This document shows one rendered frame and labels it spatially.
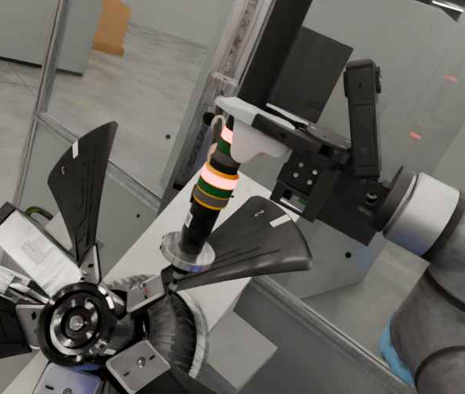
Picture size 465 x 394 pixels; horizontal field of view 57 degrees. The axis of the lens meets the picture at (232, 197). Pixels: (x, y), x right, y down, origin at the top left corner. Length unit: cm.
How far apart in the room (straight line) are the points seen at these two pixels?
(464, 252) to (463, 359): 9
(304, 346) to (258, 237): 74
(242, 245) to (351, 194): 27
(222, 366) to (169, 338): 46
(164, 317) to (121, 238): 93
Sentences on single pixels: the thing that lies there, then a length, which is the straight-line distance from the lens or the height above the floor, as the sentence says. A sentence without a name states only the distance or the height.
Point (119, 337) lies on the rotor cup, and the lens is 66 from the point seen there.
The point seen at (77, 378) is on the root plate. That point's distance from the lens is 73.
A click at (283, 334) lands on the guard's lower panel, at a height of 88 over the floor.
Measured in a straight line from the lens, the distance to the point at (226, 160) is 47.
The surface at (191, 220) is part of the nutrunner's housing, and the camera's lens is 51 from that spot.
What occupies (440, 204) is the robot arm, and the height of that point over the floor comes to 161.
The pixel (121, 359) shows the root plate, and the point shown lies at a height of 119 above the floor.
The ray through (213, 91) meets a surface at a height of 149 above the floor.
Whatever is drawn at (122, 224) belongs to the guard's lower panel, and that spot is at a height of 82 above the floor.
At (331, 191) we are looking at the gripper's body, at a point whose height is 156.
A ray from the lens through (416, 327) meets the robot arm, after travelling 47.
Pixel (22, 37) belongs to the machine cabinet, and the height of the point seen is 35.
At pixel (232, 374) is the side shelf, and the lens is 122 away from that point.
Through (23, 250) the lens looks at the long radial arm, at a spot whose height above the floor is 111.
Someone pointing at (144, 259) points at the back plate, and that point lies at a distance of 96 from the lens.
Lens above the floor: 169
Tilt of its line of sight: 23 degrees down
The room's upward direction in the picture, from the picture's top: 24 degrees clockwise
